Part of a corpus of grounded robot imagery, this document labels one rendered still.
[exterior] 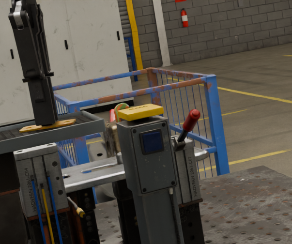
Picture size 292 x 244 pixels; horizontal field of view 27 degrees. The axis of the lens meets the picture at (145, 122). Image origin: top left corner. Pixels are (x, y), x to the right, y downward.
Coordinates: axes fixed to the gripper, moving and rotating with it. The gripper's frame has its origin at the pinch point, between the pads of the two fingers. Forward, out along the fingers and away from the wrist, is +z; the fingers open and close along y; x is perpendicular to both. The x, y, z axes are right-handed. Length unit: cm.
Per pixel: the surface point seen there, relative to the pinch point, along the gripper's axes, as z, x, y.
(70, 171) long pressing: 20.1, 4.8, 36.3
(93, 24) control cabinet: -12, 83, 824
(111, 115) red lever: 14, -3, 66
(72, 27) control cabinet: -13, 113, 815
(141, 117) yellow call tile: 5.1, -14.5, 0.8
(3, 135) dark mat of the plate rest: 4.1, 6.7, -1.6
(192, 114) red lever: 7.1, -22.5, 8.6
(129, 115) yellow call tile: 4.3, -12.7, 0.1
